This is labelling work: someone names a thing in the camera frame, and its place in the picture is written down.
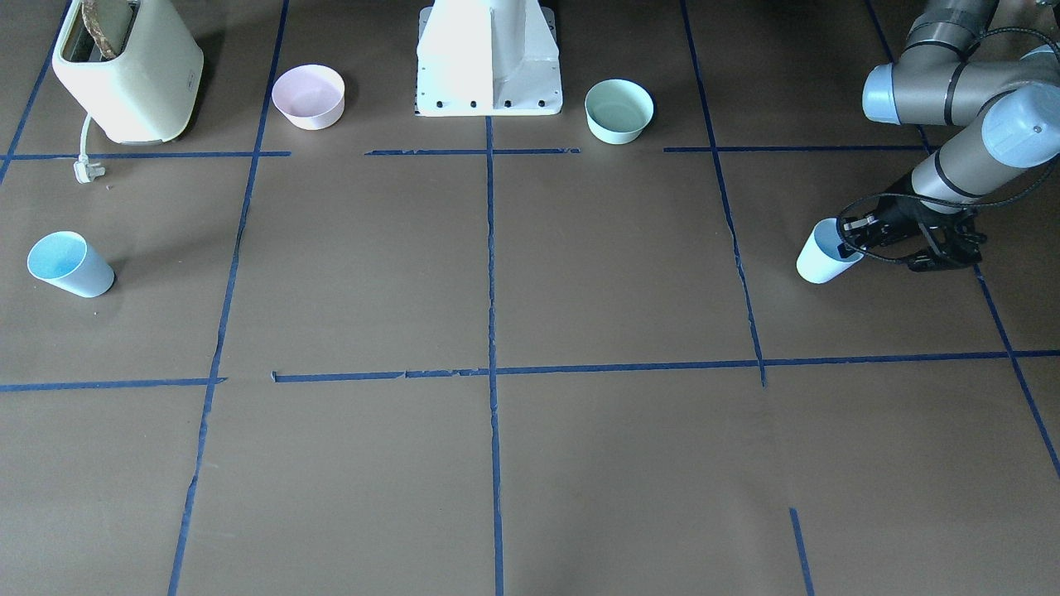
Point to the green bowl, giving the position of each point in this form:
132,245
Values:
618,110

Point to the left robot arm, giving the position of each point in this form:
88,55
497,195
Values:
1006,115

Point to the toast slice in toaster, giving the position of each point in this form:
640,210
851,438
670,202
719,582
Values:
108,23

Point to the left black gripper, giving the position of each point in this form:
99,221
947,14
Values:
896,221

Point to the pink bowl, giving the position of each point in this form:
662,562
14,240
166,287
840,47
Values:
311,96

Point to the blue cup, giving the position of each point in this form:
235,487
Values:
817,261
67,261

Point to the cream toaster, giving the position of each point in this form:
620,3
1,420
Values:
147,93

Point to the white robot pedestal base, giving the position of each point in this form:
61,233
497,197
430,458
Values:
488,58

